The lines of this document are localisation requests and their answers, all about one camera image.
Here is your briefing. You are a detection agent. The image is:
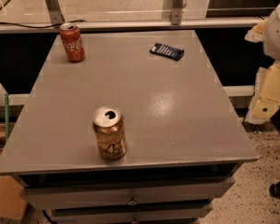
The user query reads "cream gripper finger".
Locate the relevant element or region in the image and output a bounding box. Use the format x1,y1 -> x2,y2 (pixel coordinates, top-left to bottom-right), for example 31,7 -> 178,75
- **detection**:
245,21 -> 266,43
245,61 -> 280,124

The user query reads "blue rxbar wrapper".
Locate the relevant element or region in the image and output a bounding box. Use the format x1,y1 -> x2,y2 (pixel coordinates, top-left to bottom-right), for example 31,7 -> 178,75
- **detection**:
149,43 -> 184,61

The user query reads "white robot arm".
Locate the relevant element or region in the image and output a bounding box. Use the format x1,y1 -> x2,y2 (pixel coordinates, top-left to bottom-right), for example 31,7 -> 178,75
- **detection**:
245,4 -> 280,124

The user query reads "orange gold soda can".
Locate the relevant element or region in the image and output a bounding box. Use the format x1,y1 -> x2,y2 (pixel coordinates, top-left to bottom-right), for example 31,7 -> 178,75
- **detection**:
92,105 -> 127,161

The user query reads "red coca-cola can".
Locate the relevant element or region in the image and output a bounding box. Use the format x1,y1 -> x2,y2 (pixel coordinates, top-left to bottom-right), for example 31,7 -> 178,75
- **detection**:
59,22 -> 85,63

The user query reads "black chair caster wheel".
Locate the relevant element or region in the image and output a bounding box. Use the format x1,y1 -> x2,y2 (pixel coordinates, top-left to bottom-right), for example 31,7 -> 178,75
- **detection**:
269,181 -> 280,199

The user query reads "grey drawer cabinet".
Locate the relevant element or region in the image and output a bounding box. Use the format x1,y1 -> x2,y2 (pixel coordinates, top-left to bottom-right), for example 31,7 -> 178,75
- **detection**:
0,31 -> 258,224

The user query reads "green pole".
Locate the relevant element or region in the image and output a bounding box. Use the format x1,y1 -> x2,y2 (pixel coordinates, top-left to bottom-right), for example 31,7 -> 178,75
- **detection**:
5,92 -> 10,141

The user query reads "cardboard box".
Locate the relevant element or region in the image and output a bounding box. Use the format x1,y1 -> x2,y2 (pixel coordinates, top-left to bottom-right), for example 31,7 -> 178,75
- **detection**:
0,176 -> 27,224

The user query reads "metal frame bracket right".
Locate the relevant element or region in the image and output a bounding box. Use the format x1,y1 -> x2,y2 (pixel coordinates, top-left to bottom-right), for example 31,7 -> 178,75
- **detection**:
171,0 -> 184,25

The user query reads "metal frame bracket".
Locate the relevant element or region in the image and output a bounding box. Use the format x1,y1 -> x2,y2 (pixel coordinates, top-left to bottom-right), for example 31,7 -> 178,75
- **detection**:
45,0 -> 64,25
171,0 -> 184,25

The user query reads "metal frame bracket left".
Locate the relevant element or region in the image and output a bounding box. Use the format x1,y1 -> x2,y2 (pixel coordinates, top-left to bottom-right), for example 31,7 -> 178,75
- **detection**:
45,0 -> 64,25

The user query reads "black cable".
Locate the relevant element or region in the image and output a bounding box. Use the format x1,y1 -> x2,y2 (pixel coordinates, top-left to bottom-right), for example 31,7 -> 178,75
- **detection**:
0,19 -> 87,29

